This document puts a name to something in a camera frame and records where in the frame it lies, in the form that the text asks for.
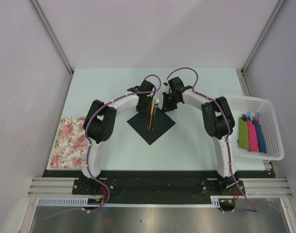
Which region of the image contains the blue napkin roll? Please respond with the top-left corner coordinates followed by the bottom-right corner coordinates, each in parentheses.
top-left (252, 112), bottom-right (267, 154)

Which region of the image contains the black paper napkin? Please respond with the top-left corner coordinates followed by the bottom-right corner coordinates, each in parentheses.
top-left (127, 108), bottom-right (176, 145)

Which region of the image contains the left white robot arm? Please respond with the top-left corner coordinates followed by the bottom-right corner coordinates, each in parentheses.
top-left (82, 78), bottom-right (160, 194)

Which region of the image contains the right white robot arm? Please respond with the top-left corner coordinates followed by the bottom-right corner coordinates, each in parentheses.
top-left (162, 77), bottom-right (238, 195)

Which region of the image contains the aluminium rail frame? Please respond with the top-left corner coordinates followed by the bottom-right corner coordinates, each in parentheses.
top-left (28, 178), bottom-right (293, 198)

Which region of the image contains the gold knife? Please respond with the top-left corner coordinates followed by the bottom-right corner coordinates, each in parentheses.
top-left (148, 99), bottom-right (155, 131)

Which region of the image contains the white cable duct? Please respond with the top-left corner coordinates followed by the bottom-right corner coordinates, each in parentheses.
top-left (38, 197), bottom-right (220, 208)

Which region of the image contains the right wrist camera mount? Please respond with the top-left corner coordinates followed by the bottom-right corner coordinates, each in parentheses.
top-left (163, 79), bottom-right (172, 94)

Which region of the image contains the pink napkin roll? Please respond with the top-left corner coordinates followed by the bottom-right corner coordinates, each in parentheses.
top-left (243, 115), bottom-right (259, 152)

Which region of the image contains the iridescent rainbow fork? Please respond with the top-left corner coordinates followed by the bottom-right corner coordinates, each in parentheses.
top-left (150, 98), bottom-right (159, 131)

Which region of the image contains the floral cloth mat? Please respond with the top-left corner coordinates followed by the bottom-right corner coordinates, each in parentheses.
top-left (49, 117), bottom-right (88, 169)

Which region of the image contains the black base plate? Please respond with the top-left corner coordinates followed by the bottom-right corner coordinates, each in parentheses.
top-left (42, 170), bottom-right (275, 205)

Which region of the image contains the white plastic basket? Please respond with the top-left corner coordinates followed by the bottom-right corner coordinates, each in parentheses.
top-left (226, 96), bottom-right (284, 161)

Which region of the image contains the green napkin roll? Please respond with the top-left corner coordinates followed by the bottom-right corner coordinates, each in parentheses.
top-left (238, 117), bottom-right (249, 149)

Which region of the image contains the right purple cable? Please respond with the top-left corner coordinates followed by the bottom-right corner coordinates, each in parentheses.
top-left (166, 67), bottom-right (258, 213)

